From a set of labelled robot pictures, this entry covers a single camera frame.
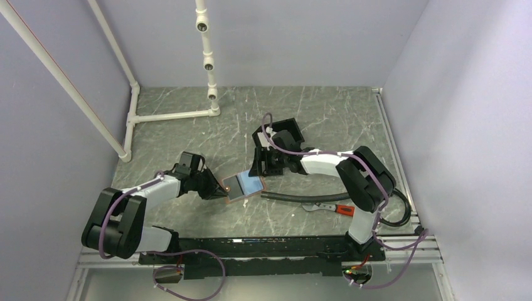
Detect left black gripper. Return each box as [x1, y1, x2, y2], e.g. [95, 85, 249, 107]
[191, 167, 228, 200]

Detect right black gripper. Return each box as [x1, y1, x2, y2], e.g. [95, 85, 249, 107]
[248, 147, 288, 177]

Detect brown leather card holder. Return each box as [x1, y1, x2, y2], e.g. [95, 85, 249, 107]
[225, 170, 266, 204]

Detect grey credit card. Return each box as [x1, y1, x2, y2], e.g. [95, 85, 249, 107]
[222, 175, 244, 203]

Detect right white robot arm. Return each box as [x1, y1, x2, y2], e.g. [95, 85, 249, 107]
[251, 127, 396, 260]

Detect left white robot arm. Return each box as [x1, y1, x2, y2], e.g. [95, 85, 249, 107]
[81, 152, 228, 263]

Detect white cards in tray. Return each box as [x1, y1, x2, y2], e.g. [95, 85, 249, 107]
[257, 132, 269, 147]

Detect black plastic card tray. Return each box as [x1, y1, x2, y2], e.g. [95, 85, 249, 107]
[252, 118, 305, 149]

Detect black corrugated hose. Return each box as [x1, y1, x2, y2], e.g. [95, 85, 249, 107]
[260, 191, 351, 204]

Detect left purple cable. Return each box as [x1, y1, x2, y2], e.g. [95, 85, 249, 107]
[98, 170, 227, 301]

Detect purple cable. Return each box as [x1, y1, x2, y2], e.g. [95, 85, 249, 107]
[260, 113, 429, 290]
[98, 170, 227, 301]

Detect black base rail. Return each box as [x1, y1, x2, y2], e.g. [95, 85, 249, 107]
[139, 235, 385, 280]

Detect red handled pruning shears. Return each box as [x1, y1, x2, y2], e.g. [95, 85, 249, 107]
[302, 203, 354, 216]

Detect white pvc pipe frame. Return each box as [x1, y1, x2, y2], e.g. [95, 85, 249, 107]
[0, 0, 221, 163]

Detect coiled black cable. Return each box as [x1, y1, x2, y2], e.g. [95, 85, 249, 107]
[378, 187, 412, 228]

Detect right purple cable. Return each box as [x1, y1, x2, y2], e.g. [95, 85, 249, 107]
[260, 113, 429, 290]

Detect aluminium frame rail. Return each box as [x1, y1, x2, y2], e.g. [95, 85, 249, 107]
[371, 87, 443, 270]

